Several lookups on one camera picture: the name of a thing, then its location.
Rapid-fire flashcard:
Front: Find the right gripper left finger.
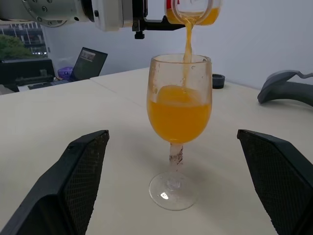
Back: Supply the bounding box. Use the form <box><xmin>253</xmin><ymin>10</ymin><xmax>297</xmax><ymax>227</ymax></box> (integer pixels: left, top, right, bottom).
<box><xmin>0</xmin><ymin>129</ymin><xmax>110</xmax><ymax>235</ymax></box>

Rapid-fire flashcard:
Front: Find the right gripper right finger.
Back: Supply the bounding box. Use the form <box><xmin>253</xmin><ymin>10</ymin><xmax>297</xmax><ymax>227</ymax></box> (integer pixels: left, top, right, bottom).
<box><xmin>236</xmin><ymin>129</ymin><xmax>313</xmax><ymax>235</ymax></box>

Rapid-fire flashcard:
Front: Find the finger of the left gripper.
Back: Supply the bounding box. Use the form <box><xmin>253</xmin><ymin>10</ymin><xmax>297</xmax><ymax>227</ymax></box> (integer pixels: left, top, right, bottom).
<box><xmin>162</xmin><ymin>15</ymin><xmax>189</xmax><ymax>32</ymax></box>

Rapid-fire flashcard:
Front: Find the clear bottle with red label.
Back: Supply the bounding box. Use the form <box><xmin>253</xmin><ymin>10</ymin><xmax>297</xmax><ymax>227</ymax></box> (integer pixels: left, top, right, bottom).
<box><xmin>163</xmin><ymin>0</ymin><xmax>224</xmax><ymax>26</ymax></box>

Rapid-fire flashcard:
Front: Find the clear wine glass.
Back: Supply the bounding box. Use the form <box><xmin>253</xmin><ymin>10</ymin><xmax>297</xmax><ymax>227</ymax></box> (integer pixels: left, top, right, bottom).
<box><xmin>146</xmin><ymin>53</ymin><xmax>213</xmax><ymax>212</ymax></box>

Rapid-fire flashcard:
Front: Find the dark laptop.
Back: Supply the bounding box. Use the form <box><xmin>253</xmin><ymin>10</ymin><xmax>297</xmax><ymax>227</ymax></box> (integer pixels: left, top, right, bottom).
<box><xmin>69</xmin><ymin>47</ymin><xmax>109</xmax><ymax>83</ymax></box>

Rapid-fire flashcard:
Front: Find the grey curved plastic shell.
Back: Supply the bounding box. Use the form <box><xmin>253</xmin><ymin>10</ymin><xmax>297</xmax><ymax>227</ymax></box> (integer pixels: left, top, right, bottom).
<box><xmin>256</xmin><ymin>70</ymin><xmax>313</xmax><ymax>108</ymax></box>

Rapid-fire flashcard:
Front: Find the purple bag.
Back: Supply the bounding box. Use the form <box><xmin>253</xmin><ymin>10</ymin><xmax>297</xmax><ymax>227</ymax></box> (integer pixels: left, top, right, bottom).
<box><xmin>57</xmin><ymin>66</ymin><xmax>74</xmax><ymax>82</ymax></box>

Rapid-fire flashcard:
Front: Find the black keyboard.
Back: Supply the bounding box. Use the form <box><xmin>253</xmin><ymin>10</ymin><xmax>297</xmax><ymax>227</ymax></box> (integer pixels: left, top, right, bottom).
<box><xmin>27</xmin><ymin>81</ymin><xmax>67</xmax><ymax>90</ymax></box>

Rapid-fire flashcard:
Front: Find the black box on desk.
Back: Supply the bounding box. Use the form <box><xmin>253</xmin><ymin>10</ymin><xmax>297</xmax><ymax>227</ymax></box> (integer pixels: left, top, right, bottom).
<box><xmin>0</xmin><ymin>58</ymin><xmax>55</xmax><ymax>86</ymax></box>

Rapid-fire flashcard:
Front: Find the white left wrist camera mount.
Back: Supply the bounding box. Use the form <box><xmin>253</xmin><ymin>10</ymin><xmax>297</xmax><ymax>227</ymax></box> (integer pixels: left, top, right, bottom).
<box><xmin>90</xmin><ymin>0</ymin><xmax>134</xmax><ymax>32</ymax></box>

